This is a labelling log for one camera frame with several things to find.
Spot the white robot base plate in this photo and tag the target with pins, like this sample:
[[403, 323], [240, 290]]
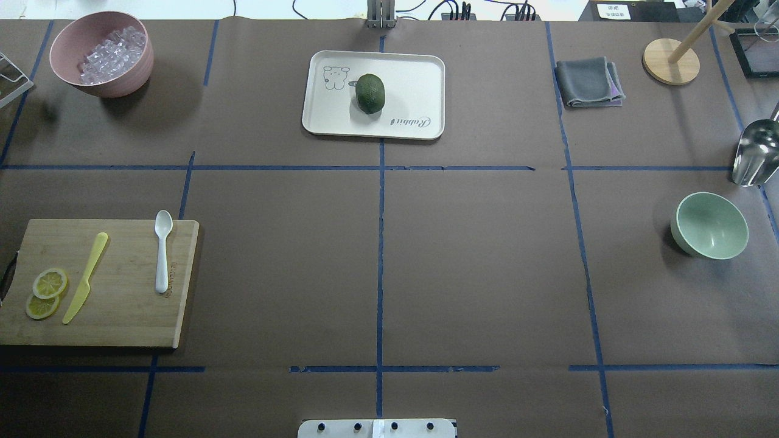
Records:
[[413, 427]]

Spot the metal scoop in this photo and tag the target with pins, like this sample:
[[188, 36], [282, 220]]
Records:
[[756, 156]]

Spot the folded grey cloth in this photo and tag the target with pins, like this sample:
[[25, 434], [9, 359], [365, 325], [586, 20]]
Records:
[[589, 83]]

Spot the green bowl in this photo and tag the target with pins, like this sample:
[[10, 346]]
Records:
[[709, 226]]

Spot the white rectangular tray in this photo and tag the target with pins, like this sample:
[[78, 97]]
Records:
[[415, 95]]

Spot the aluminium frame post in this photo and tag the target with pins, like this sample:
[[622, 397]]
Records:
[[381, 14]]

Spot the black framed tray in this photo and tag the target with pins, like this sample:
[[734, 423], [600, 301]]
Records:
[[757, 56]]

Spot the yellow plastic knife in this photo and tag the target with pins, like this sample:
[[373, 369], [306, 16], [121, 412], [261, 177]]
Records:
[[83, 288]]

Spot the pink bowl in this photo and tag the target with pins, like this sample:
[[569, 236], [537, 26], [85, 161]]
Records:
[[74, 42]]

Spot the bamboo cutting board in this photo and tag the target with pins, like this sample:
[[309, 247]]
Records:
[[123, 308]]

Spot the clear ice cubes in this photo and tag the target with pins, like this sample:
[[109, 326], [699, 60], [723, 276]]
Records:
[[115, 55]]

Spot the green avocado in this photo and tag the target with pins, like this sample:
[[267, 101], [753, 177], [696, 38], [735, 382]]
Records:
[[370, 93]]

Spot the white wire cup rack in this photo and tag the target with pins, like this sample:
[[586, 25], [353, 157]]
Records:
[[14, 82]]

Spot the upper lemon slice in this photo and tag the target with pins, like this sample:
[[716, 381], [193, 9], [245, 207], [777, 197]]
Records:
[[50, 283]]

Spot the white spoon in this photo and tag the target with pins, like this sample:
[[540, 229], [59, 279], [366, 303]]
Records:
[[163, 226]]

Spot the wooden stand with pole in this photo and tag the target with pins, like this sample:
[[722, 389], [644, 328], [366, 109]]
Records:
[[674, 62]]

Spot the lower lemon slice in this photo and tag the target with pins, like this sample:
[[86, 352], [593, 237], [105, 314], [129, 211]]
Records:
[[38, 308]]

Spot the lemon slice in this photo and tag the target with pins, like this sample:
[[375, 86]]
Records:
[[50, 283], [38, 308]]

